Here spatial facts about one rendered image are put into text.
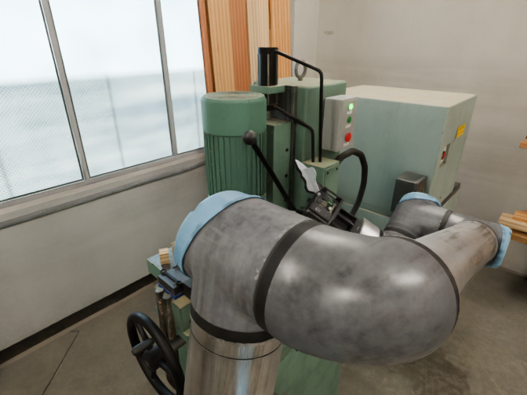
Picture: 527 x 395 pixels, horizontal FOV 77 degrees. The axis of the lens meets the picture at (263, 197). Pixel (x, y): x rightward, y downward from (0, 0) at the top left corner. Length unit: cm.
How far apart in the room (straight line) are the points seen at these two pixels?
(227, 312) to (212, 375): 8
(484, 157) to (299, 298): 279
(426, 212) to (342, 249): 56
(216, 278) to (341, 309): 12
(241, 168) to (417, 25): 238
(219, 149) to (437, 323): 70
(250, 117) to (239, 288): 62
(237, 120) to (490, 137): 236
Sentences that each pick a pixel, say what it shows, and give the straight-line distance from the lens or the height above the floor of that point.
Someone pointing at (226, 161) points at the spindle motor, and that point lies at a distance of 90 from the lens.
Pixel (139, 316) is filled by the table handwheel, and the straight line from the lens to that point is 103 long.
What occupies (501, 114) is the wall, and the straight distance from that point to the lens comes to 294.
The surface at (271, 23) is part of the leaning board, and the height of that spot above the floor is 176.
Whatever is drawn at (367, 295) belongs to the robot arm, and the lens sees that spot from 28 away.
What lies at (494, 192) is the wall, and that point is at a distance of 307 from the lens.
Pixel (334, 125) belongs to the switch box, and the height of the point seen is 140.
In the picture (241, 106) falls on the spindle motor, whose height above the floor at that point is 149.
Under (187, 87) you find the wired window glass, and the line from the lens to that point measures 249.
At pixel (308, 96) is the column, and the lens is 100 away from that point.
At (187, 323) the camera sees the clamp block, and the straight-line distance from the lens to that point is 105.
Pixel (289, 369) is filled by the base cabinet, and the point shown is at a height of 62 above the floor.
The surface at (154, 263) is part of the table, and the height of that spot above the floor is 90.
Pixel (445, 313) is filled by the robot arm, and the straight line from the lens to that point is 33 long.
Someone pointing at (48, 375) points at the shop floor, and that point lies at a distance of 235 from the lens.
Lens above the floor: 163
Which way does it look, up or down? 25 degrees down
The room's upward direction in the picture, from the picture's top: straight up
